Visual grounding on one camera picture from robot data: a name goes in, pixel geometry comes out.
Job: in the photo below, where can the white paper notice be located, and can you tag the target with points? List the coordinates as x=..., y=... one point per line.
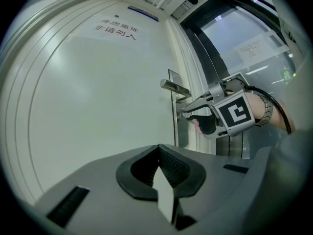
x=252, y=50

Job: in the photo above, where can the silver wristwatch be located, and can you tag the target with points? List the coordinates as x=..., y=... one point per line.
x=267, y=111

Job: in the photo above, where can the white door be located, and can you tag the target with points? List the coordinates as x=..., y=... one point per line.
x=97, y=94

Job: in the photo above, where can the green exit sign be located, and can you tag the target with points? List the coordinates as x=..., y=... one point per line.
x=286, y=77

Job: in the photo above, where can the person's gray clothing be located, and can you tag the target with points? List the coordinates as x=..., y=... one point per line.
x=299, y=101

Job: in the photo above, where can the paper sign with red print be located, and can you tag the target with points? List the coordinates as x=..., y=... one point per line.
x=80, y=37

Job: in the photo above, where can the white door frame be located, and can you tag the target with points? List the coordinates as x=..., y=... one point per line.
x=193, y=65

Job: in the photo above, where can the small silver key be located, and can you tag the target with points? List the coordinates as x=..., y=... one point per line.
x=185, y=116

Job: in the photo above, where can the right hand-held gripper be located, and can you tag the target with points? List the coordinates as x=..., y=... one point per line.
x=234, y=112

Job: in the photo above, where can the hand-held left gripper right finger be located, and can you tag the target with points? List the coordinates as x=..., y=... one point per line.
x=215, y=190

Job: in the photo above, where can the person's right forearm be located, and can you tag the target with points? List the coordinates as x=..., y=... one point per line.
x=278, y=114

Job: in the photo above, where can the person's right hand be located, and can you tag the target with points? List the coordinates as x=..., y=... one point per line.
x=197, y=126

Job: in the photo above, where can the black framed glass door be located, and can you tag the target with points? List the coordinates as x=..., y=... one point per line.
x=232, y=28

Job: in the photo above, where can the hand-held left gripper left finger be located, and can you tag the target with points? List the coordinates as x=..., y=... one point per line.
x=97, y=195

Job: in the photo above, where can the blue door plate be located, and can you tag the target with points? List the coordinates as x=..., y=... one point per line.
x=143, y=13

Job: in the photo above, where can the silver door lock plate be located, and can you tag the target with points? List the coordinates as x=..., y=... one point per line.
x=179, y=133

